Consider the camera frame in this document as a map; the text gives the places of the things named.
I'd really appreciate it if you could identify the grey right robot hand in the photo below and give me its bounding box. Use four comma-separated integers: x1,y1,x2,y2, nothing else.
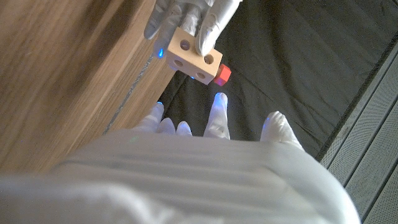
0,92,361,224

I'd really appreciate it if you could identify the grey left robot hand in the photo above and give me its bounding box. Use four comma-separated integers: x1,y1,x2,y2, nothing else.
143,0,243,59

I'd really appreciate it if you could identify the wooden block with holes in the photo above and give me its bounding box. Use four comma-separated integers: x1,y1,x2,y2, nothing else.
165,26,224,86

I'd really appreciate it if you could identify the red-headed wooden screw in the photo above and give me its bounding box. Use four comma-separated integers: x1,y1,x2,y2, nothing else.
213,63,233,87

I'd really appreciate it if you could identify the black backdrop curtain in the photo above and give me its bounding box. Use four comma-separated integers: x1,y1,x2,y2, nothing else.
158,0,398,158

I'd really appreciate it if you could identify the grey tape outline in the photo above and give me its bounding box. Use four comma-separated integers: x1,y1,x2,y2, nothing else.
102,54,156,135

